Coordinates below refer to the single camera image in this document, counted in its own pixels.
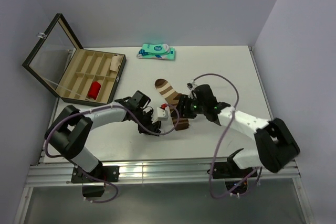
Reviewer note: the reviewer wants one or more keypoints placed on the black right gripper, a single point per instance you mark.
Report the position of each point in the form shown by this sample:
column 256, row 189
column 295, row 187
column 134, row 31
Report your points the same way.
column 184, row 100

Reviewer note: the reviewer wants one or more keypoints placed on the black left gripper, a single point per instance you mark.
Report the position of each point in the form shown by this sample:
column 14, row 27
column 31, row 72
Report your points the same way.
column 149, row 125

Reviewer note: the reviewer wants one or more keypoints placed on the black white striped sock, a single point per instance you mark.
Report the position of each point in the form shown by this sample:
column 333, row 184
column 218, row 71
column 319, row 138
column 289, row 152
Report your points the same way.
column 157, row 128

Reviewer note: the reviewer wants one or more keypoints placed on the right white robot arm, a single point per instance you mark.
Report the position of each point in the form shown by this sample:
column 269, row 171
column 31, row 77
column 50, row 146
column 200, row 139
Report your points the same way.
column 274, row 147

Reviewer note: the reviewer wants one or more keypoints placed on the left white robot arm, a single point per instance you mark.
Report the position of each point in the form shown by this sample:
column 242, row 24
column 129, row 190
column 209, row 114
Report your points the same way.
column 69, row 132

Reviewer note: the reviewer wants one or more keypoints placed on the mint green folded socks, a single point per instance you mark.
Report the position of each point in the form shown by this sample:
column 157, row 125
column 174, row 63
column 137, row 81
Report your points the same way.
column 159, row 52

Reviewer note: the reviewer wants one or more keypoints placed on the brown striped sock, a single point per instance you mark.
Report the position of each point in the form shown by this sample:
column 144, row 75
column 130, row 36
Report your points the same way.
column 171, row 96

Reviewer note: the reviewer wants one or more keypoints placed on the red rolled sock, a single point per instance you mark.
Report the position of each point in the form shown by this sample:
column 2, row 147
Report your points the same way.
column 94, row 90

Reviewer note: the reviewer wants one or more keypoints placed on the beige rolled sock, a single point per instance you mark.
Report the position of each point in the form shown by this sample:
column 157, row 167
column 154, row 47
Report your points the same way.
column 115, row 62

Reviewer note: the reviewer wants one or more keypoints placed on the black compartment box with lid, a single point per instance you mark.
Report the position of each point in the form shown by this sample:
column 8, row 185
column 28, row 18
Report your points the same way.
column 67, row 70

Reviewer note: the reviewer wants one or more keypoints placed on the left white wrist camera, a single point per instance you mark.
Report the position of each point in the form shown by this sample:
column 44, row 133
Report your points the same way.
column 162, row 112

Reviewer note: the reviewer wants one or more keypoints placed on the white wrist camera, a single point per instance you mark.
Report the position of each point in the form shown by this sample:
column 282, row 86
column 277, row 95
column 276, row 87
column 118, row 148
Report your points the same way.
column 191, row 86
column 162, row 112

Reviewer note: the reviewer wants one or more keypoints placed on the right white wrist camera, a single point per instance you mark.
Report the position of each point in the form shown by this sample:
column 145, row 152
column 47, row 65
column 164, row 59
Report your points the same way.
column 191, row 86

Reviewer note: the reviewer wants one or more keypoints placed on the aluminium mounting rail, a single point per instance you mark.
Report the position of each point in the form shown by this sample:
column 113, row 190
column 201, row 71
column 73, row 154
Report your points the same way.
column 148, row 172

